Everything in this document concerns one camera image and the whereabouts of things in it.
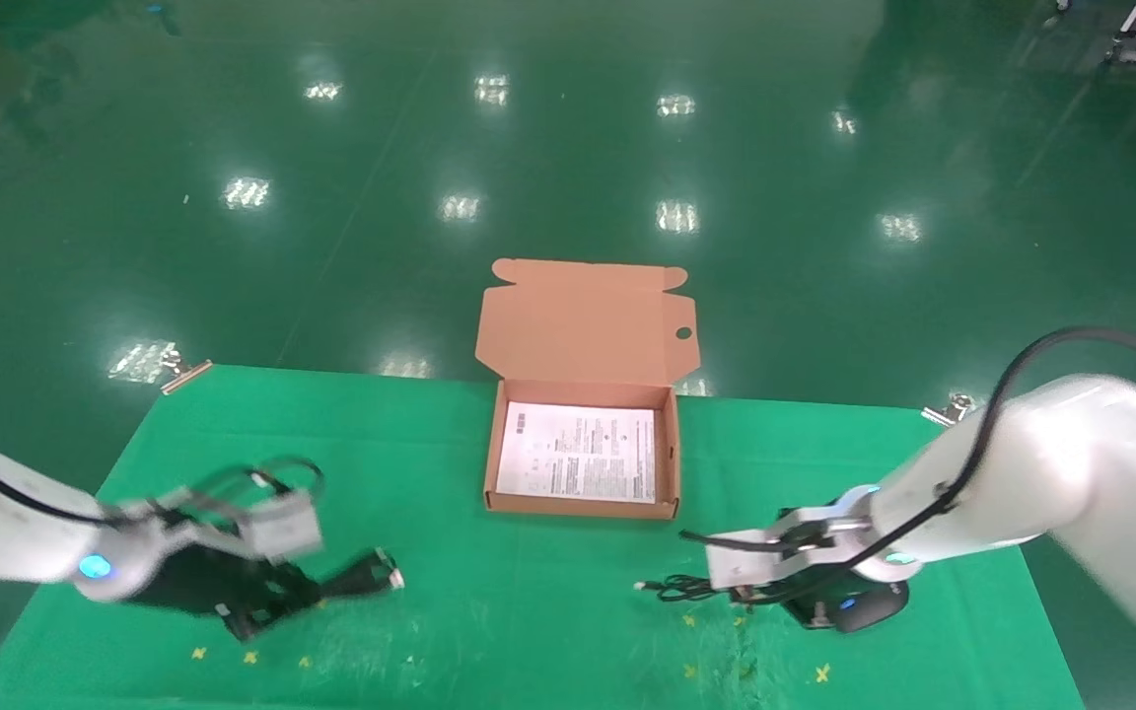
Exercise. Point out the white printed paper sheet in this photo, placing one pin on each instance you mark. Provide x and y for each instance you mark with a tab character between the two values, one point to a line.
578	452

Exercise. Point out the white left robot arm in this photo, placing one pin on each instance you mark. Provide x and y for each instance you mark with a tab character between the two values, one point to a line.
6	532

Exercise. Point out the green table cloth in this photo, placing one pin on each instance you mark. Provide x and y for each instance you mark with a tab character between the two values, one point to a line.
529	611

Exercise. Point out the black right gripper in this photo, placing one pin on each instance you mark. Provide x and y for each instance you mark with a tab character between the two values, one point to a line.
803	526

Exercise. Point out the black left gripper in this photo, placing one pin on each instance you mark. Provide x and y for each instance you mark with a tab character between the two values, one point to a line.
203	582

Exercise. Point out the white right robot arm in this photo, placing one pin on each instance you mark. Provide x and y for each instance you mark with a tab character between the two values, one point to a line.
1071	463

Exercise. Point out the metal binder clip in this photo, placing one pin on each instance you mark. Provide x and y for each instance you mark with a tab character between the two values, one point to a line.
953	409
185	375

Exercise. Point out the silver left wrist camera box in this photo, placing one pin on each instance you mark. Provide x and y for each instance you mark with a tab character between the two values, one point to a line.
282	528

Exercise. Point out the open brown cardboard box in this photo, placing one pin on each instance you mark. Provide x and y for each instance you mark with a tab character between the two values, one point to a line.
583	325

